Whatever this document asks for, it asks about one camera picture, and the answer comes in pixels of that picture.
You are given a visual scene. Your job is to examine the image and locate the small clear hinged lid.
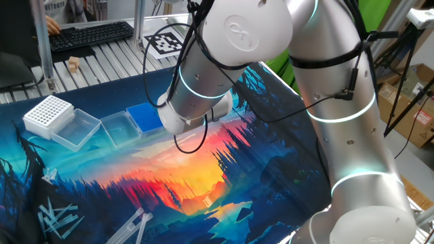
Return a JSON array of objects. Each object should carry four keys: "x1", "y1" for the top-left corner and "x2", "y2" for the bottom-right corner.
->
[{"x1": 100, "y1": 110, "x2": 142, "y2": 149}]

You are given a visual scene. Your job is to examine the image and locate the thin black cable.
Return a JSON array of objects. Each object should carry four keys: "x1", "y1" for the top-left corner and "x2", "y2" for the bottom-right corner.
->
[{"x1": 172, "y1": 113, "x2": 208, "y2": 155}]

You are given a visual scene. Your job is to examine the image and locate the black keyboard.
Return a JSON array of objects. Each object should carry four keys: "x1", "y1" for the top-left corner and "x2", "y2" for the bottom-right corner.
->
[{"x1": 49, "y1": 20, "x2": 135, "y2": 53}]

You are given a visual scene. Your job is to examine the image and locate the black tripod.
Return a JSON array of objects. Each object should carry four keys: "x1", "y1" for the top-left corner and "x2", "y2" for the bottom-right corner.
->
[{"x1": 372, "y1": 23, "x2": 434, "y2": 138}]

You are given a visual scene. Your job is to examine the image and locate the black white marker sheet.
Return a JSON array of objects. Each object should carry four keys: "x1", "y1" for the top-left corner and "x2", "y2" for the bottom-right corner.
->
[{"x1": 144, "y1": 31, "x2": 186, "y2": 60}]

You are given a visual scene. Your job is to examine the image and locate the black monitor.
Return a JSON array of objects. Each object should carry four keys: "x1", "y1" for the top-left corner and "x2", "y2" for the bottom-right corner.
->
[{"x1": 0, "y1": 0, "x2": 41, "y2": 89}]

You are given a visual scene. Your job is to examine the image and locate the large clear pipette tip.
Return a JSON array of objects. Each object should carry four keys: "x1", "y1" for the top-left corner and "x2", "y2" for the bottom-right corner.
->
[
  {"x1": 104, "y1": 207, "x2": 145, "y2": 244},
  {"x1": 113, "y1": 211, "x2": 150, "y2": 244},
  {"x1": 135, "y1": 212, "x2": 154, "y2": 244}
]

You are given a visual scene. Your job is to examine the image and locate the green cloth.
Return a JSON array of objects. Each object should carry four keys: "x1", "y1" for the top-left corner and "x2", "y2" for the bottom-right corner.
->
[{"x1": 265, "y1": 0, "x2": 393, "y2": 96}]

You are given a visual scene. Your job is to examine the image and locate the brown cardboard sheet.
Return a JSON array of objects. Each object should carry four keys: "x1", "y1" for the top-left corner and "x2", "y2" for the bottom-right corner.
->
[{"x1": 399, "y1": 176, "x2": 434, "y2": 211}]

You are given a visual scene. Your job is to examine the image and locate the black cable with connector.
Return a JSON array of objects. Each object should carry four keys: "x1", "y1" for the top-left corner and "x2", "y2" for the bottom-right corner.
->
[{"x1": 250, "y1": 0, "x2": 401, "y2": 125}]

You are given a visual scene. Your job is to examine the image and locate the white pipette tip holder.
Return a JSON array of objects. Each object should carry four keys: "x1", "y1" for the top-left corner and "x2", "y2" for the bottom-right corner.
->
[{"x1": 22, "y1": 94, "x2": 75, "y2": 140}]

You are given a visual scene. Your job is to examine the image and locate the thick black cable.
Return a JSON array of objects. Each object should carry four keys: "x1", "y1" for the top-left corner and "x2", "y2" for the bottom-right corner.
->
[{"x1": 142, "y1": 0, "x2": 218, "y2": 109}]

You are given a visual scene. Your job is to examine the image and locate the landscape print cloth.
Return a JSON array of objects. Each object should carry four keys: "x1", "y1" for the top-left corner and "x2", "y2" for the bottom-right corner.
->
[{"x1": 0, "y1": 60, "x2": 333, "y2": 244}]

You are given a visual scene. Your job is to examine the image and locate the small wooden block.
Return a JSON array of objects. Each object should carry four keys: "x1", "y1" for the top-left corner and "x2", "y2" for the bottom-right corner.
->
[{"x1": 67, "y1": 56, "x2": 81, "y2": 73}]

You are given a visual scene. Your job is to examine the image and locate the person in white shirt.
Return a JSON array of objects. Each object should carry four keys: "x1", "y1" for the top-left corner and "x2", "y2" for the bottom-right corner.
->
[{"x1": 43, "y1": 0, "x2": 88, "y2": 24}]

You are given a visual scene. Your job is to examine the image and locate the cardboard box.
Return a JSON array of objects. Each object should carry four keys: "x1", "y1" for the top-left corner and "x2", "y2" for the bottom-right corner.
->
[{"x1": 377, "y1": 63, "x2": 434, "y2": 149}]

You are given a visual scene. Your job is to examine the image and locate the black strap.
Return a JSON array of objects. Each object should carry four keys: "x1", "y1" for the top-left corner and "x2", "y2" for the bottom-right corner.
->
[{"x1": 289, "y1": 42, "x2": 366, "y2": 70}]

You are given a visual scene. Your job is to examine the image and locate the person's hand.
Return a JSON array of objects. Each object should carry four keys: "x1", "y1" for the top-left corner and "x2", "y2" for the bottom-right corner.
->
[{"x1": 45, "y1": 15, "x2": 62, "y2": 36}]

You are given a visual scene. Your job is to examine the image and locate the large clear hinged lid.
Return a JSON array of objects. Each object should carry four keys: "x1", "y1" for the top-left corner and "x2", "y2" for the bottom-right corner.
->
[{"x1": 50, "y1": 108, "x2": 102, "y2": 153}]

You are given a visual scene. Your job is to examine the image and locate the blue pipette tip holder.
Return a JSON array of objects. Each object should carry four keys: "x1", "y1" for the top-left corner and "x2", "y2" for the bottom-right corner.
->
[{"x1": 125, "y1": 102, "x2": 166, "y2": 135}]

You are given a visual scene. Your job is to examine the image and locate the white camera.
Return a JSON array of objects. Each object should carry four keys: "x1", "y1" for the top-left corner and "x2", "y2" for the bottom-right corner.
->
[{"x1": 406, "y1": 8, "x2": 434, "y2": 31}]

